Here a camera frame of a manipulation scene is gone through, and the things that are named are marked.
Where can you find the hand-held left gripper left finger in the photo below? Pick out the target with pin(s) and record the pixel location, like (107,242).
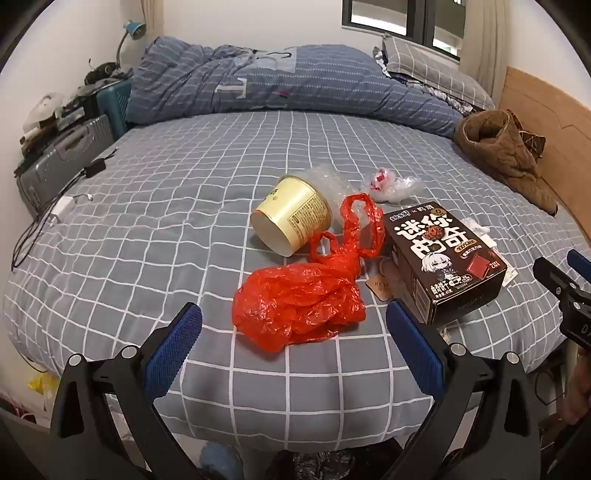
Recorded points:
(173,350)

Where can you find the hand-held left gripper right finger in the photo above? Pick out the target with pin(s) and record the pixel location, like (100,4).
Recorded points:
(415,341)

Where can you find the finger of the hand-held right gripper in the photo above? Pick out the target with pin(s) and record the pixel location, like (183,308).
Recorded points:
(579,261)
(554,277)

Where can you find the brown snack box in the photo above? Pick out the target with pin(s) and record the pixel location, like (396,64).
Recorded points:
(438,258)

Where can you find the white tissue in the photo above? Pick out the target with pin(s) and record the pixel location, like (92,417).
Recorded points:
(475,228)

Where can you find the red plastic bag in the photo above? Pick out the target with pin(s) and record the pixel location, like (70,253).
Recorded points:
(295,300)

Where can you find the clear bag with red print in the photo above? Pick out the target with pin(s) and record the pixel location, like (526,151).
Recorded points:
(383,182)

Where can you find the yellow paper noodle cup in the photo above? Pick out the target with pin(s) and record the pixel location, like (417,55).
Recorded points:
(291,217)

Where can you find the brown paper tag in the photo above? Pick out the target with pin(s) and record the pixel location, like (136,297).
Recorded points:
(381,284)

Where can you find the grey checked bed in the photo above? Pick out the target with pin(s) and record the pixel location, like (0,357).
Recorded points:
(184,230)

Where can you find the brown fleece jacket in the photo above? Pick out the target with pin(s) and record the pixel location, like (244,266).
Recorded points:
(498,157)

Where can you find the yellow plastic bag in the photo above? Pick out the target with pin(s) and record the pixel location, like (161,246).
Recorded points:
(44,385)

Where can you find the wooden headboard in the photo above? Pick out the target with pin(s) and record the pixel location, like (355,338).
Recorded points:
(554,120)

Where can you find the white charger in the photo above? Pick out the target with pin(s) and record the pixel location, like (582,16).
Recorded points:
(62,207)

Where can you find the black charger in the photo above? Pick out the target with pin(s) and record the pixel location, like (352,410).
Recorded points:
(94,168)

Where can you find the grey suitcase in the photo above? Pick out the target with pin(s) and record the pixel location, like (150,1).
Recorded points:
(60,152)

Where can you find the grey checked pillow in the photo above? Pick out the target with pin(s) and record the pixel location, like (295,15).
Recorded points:
(438,74)

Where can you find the beige curtain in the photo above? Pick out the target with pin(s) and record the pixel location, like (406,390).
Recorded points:
(489,32)

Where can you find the white round object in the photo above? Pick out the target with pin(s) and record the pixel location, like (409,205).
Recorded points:
(44,108)

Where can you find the blue striped duvet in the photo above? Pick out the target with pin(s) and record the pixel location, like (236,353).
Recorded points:
(277,83)

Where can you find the dark framed window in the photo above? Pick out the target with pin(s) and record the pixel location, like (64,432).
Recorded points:
(392,18)

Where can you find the blue desk lamp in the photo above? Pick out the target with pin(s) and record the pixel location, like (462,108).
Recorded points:
(135,30)

